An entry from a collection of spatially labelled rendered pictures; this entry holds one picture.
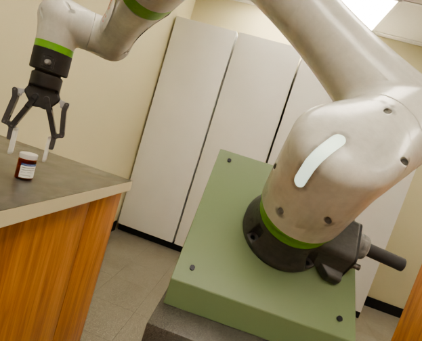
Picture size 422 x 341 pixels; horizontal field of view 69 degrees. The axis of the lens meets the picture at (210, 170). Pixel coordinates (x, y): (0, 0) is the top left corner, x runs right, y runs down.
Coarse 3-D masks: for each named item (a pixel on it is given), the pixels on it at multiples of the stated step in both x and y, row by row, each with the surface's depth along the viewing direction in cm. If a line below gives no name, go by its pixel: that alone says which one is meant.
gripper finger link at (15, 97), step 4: (12, 88) 78; (16, 88) 78; (12, 92) 78; (16, 92) 78; (12, 96) 78; (16, 96) 79; (12, 100) 79; (16, 100) 79; (8, 104) 78; (12, 104) 79; (8, 108) 79; (12, 108) 79; (8, 112) 79; (12, 112) 81; (4, 116) 79; (8, 116) 79; (4, 120) 79
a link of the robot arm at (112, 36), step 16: (112, 0) 62; (96, 16) 80; (112, 16) 66; (128, 16) 61; (96, 32) 79; (112, 32) 72; (128, 32) 69; (96, 48) 82; (112, 48) 79; (128, 48) 81
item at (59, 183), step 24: (0, 144) 114; (24, 144) 127; (0, 168) 86; (48, 168) 101; (72, 168) 112; (96, 168) 124; (0, 192) 69; (24, 192) 74; (48, 192) 79; (72, 192) 85; (96, 192) 96; (120, 192) 114; (0, 216) 61; (24, 216) 67
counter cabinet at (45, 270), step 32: (32, 224) 76; (64, 224) 90; (96, 224) 110; (0, 256) 69; (32, 256) 80; (64, 256) 96; (96, 256) 119; (0, 288) 72; (32, 288) 84; (64, 288) 102; (0, 320) 76; (32, 320) 89; (64, 320) 110
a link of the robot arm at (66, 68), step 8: (40, 48) 76; (32, 56) 77; (40, 56) 76; (48, 56) 76; (56, 56) 77; (64, 56) 79; (32, 64) 77; (40, 64) 76; (48, 64) 76; (56, 64) 78; (64, 64) 79; (48, 72) 78; (56, 72) 78; (64, 72) 80
